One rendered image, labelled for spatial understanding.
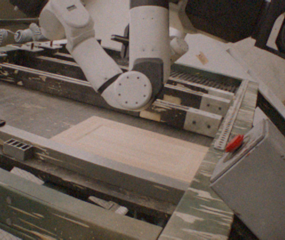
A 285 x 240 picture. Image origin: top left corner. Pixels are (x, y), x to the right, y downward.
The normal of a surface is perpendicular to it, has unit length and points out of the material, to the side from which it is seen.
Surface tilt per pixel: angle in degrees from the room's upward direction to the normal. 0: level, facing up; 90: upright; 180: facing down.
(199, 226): 57
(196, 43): 90
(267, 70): 90
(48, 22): 106
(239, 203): 90
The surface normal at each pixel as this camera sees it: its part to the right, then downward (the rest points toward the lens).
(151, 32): -0.09, 0.00
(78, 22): 0.42, -0.37
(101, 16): -0.35, 0.26
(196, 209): 0.17, -0.94
